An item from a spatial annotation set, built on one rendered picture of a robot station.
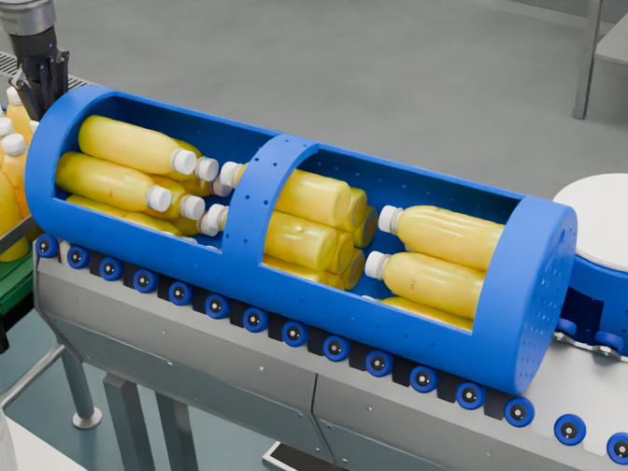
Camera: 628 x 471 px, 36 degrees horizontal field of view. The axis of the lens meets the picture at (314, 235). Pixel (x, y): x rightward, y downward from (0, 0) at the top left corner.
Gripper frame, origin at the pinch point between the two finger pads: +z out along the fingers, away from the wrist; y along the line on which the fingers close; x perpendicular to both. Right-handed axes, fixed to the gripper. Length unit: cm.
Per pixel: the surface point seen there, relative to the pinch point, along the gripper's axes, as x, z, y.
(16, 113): -23.8, 8.7, -12.9
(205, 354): 35.5, 29.3, 10.9
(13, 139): -11.8, 4.8, -0.5
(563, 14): 3, 113, -328
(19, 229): -7.4, 18.8, 7.3
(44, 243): -0.3, 19.0, 8.3
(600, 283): 93, 16, -21
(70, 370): -37, 94, -20
